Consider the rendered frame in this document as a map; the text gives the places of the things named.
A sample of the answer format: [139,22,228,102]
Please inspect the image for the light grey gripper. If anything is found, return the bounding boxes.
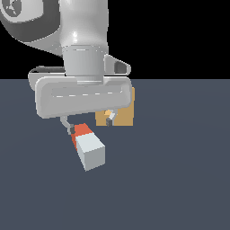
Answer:
[28,66,133,136]

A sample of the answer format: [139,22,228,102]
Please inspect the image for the red and white peg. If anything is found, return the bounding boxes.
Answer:
[69,122,106,173]

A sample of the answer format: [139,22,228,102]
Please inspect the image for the tan box with hole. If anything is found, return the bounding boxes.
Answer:
[94,86,136,128]

